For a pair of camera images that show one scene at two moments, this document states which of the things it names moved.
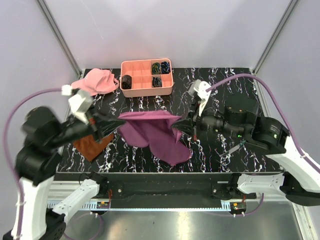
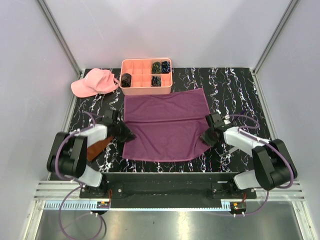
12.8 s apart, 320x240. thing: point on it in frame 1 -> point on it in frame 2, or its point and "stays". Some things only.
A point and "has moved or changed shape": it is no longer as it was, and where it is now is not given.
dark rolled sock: (126, 82) stays
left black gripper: (95, 121) -> (127, 135)
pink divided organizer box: (146, 78) stays
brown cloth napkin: (89, 148) stays
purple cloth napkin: (155, 128) has moved or changed shape
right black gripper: (186, 124) -> (204, 137)
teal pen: (243, 143) stays
